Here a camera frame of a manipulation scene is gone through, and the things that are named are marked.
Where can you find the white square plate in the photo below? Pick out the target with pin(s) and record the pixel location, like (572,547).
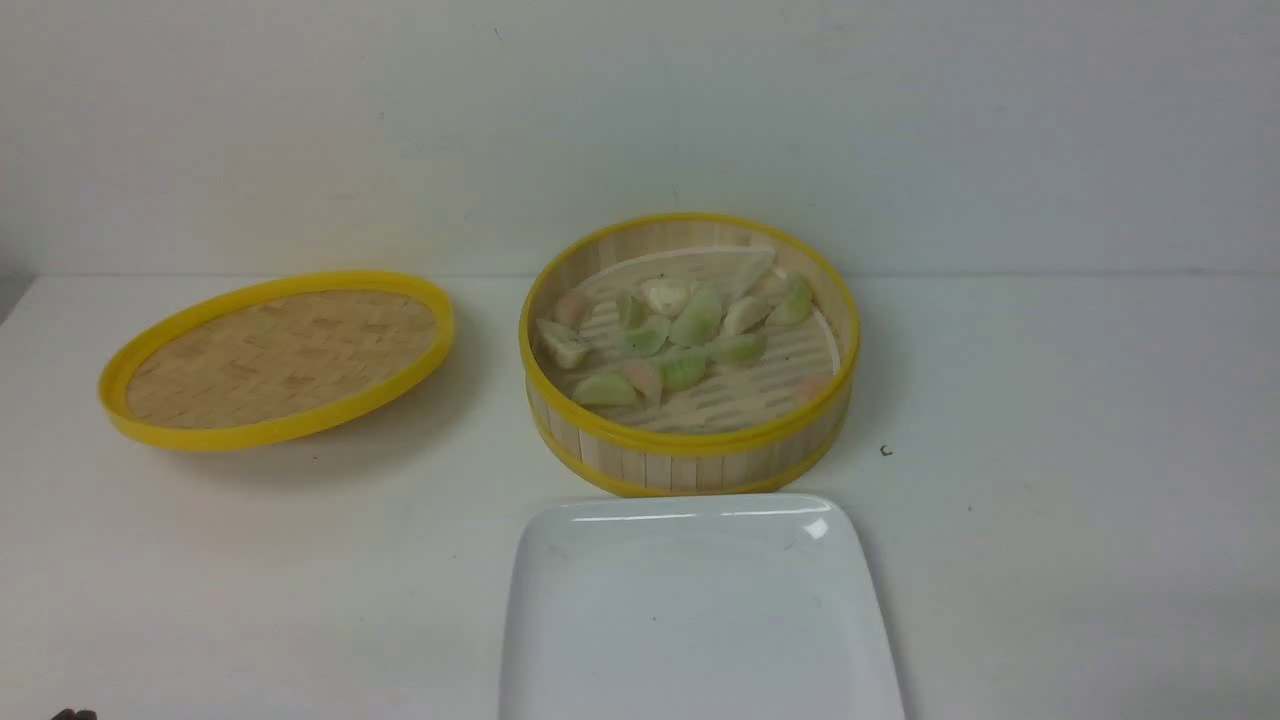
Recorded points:
(708,607)

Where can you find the pink dumpling front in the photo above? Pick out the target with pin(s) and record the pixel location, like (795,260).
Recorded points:
(646,379)

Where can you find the pink dumpling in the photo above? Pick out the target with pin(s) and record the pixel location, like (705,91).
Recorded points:
(571,309)
(646,379)

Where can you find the bamboo steamer basket yellow rim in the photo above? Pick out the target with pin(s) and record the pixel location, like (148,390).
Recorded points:
(630,462)

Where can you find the green dumpling small upper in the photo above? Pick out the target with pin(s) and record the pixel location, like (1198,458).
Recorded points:
(631,311)

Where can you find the white dumpling top centre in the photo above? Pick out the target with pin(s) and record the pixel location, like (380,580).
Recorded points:
(666,296)

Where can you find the white dumpling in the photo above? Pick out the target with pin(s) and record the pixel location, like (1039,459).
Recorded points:
(744,314)
(566,349)
(666,296)

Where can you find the white steamer liner paper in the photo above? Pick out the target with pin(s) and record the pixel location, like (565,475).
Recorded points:
(799,361)

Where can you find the white dumpling left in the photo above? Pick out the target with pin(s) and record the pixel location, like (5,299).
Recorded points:
(566,349)

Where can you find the pink dumpling top left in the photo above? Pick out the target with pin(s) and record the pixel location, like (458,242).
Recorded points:
(571,309)

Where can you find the white dumpling right centre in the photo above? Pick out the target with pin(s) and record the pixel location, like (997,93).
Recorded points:
(744,314)

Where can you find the bamboo steamer lid yellow rim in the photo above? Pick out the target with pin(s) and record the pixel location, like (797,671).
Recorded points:
(277,361)

